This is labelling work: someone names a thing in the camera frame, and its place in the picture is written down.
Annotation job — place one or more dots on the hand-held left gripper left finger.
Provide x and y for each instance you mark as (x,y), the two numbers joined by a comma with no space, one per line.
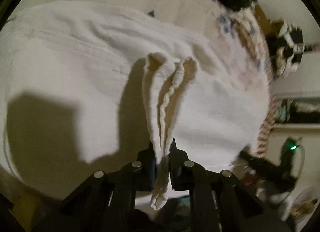
(152,173)

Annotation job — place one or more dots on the white shelf unit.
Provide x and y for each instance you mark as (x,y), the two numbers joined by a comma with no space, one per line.
(297,122)

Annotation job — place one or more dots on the black and white device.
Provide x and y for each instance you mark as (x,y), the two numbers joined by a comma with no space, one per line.
(290,44)

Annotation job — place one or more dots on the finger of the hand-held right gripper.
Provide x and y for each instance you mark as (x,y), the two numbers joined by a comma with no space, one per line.
(255,162)

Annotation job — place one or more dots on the white towel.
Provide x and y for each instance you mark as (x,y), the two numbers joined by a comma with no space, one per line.
(75,59)

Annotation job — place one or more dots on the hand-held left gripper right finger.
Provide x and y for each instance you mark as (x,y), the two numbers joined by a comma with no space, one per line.
(175,169)

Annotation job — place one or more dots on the round pale dish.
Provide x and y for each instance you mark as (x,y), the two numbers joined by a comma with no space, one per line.
(306,204)

